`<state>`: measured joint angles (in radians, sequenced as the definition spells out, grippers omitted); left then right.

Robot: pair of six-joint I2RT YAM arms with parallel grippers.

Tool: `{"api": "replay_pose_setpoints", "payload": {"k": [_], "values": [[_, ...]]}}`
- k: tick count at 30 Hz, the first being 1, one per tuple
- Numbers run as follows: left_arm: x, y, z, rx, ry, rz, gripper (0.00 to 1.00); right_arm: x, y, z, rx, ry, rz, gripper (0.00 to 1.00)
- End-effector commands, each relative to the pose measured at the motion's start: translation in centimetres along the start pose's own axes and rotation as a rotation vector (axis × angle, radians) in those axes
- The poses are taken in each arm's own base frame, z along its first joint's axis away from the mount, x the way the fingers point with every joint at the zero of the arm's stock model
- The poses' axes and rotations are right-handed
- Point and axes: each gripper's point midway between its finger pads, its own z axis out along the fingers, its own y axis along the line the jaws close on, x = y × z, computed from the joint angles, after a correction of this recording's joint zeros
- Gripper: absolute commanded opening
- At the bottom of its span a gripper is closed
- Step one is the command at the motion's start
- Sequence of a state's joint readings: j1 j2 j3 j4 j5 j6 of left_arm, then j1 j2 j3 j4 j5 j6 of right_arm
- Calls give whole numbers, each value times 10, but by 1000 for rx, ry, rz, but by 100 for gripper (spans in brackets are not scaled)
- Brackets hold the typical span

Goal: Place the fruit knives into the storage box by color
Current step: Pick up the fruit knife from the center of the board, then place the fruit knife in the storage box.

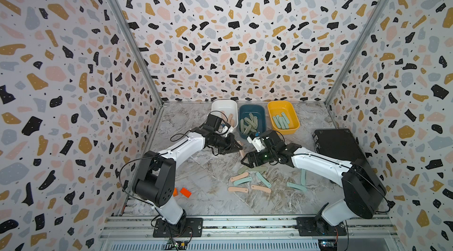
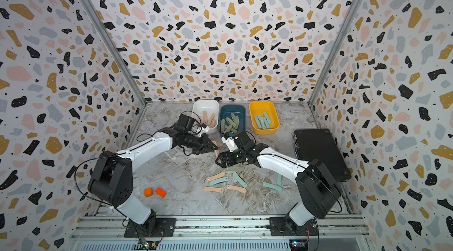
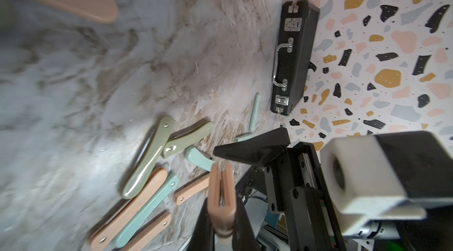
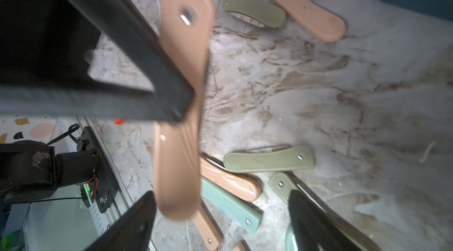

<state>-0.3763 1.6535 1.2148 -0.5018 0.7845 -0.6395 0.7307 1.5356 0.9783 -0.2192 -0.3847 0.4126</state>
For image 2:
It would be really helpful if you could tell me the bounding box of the orange block large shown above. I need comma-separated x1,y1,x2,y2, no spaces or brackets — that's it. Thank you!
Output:
155,187,167,198

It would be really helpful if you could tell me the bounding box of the green knife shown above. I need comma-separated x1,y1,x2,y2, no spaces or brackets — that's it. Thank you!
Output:
231,113,239,127

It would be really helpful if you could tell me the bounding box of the dark teal storage box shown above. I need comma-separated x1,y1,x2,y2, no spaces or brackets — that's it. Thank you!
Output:
218,104,247,136

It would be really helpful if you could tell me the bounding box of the aluminium frame post left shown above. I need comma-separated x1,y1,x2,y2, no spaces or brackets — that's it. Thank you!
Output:
79,0,146,107

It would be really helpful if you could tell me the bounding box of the mint knife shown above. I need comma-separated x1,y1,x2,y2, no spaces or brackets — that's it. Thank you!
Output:
209,176,229,186
260,116,269,129

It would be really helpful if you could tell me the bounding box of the aluminium frame post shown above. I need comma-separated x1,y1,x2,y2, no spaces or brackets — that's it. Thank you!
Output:
79,0,146,107
308,0,363,108

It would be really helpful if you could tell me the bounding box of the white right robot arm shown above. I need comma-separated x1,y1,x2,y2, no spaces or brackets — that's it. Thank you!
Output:
215,131,341,229

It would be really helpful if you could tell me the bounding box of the mint knife diagonal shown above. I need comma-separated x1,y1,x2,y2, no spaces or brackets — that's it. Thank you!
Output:
233,172,247,189

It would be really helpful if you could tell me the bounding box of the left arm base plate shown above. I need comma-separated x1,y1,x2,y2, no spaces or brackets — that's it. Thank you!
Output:
124,218,176,238

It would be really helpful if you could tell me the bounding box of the orange block small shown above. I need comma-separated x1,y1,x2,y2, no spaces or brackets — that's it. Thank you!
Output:
143,188,154,198

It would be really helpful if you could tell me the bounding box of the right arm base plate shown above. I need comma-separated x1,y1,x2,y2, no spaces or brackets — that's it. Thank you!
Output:
268,216,319,236

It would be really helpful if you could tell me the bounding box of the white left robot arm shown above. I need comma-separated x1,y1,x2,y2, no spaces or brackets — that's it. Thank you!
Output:
87,114,218,226

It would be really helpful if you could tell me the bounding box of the yellow storage box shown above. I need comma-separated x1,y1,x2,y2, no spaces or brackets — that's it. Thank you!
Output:
249,101,280,135

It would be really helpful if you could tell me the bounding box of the mint knife horizontal right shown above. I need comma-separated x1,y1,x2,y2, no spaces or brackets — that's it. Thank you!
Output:
263,182,283,192

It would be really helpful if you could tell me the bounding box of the aluminium frame post right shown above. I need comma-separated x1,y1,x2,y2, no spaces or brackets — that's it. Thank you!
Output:
308,0,363,108

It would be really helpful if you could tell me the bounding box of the pink knife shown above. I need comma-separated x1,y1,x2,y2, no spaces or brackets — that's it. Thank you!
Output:
203,111,208,124
206,172,226,182
226,185,247,193
203,186,224,193

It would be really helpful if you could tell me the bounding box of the black case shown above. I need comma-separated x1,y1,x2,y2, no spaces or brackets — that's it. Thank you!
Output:
293,128,351,182

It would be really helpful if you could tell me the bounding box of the white storage box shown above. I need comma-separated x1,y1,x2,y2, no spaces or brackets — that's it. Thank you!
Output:
192,100,219,134

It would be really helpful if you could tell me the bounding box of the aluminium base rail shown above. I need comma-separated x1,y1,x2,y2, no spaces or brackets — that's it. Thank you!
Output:
69,214,374,251

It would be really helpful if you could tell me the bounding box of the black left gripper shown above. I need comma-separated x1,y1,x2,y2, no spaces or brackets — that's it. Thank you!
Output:
183,132,218,154

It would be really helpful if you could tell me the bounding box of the pink knife diagonal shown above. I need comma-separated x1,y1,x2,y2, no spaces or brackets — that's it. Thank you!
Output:
208,114,217,128

